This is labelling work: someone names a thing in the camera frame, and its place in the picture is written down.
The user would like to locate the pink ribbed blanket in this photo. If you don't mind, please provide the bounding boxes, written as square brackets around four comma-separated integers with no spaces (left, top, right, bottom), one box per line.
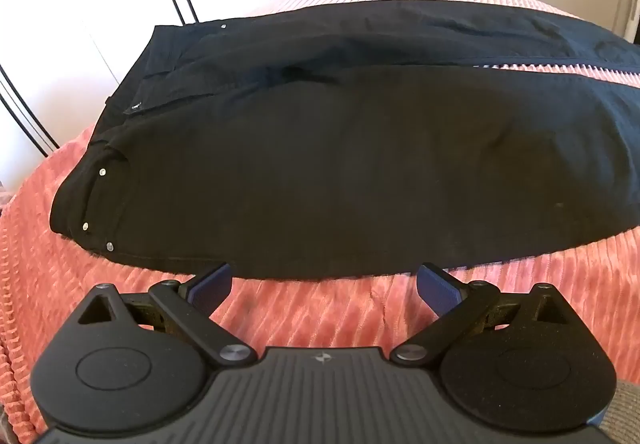
[0,0,640,435]

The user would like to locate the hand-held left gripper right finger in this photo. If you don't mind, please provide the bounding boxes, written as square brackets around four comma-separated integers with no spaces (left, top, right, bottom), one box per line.
[390,262,567,368]

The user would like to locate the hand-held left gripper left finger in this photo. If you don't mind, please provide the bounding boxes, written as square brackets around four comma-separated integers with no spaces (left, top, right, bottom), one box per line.
[77,261,254,368]

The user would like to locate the white wardrobe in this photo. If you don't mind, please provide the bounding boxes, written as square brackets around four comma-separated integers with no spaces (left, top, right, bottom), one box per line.
[0,0,282,185]

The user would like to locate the black pants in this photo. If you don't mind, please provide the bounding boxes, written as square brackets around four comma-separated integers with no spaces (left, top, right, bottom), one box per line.
[49,12,640,281]

